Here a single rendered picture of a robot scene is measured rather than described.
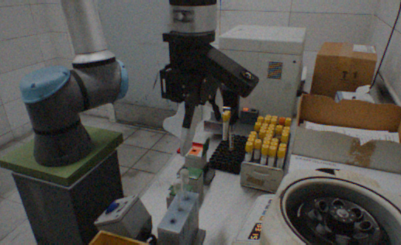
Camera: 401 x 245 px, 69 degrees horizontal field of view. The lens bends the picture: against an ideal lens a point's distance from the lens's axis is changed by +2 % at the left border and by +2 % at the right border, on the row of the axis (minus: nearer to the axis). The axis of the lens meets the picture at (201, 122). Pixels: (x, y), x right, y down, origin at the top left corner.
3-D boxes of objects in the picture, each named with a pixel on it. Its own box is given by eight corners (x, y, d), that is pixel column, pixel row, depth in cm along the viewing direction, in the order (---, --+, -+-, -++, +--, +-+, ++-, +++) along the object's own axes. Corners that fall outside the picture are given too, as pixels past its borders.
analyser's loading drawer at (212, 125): (221, 108, 112) (222, 95, 109) (238, 110, 110) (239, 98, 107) (203, 131, 95) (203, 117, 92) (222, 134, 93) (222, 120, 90)
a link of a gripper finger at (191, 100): (188, 129, 51) (201, 83, 52) (196, 132, 50) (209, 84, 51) (176, 125, 47) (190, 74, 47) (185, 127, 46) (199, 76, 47)
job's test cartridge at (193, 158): (191, 165, 78) (191, 145, 75) (207, 169, 77) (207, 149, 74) (184, 173, 75) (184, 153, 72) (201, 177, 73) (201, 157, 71)
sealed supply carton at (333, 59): (317, 75, 157) (324, 40, 148) (367, 81, 147) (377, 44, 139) (308, 92, 132) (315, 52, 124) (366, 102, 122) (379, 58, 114)
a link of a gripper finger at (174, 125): (160, 150, 52) (174, 101, 53) (189, 158, 50) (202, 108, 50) (151, 148, 49) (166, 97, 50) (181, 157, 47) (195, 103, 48)
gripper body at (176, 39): (182, 87, 58) (179, 25, 52) (221, 95, 54) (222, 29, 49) (160, 101, 52) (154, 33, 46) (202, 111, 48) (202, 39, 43)
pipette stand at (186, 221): (174, 225, 61) (172, 188, 57) (205, 233, 59) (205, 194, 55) (153, 266, 52) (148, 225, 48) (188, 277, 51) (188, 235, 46)
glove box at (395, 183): (288, 177, 76) (292, 145, 72) (392, 198, 69) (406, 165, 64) (282, 208, 66) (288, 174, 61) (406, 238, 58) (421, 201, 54)
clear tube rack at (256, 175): (255, 146, 90) (257, 125, 87) (288, 152, 87) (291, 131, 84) (239, 185, 73) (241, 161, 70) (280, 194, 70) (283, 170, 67)
